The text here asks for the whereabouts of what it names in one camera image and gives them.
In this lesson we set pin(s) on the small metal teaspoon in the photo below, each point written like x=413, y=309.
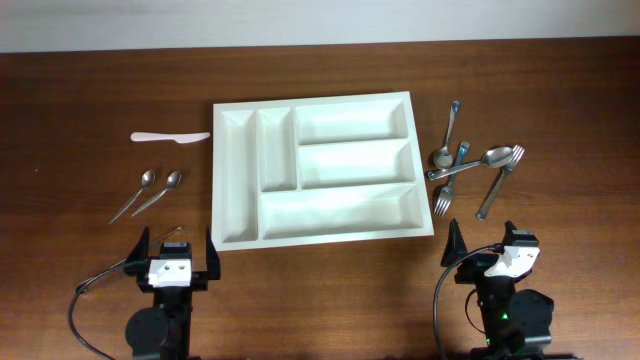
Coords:
x=147, y=180
x=172, y=183

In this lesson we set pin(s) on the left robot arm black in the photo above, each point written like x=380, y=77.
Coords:
x=162, y=331

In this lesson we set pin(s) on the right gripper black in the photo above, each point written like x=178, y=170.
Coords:
x=473, y=265

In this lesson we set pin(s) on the white plastic cutlery tray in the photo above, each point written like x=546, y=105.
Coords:
x=319, y=170

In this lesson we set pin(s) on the small metal teaspoon left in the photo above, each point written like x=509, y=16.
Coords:
x=147, y=180

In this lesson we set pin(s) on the pale pink plastic knife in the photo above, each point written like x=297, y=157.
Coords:
x=183, y=138

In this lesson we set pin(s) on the metal fork with blue sheen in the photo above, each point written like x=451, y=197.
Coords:
x=446, y=193

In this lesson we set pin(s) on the small metal teaspoon right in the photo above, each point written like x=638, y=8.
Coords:
x=172, y=183

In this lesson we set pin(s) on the metal tablespoon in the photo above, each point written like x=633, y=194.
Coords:
x=442, y=158

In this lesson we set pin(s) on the thin metal utensil near gripper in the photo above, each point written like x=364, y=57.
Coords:
x=152, y=246

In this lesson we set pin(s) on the metal tablespoon crosswise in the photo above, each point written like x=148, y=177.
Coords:
x=493, y=158

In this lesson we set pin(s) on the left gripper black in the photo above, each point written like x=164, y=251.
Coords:
x=199, y=279

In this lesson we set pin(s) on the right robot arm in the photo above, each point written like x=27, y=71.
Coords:
x=516, y=324

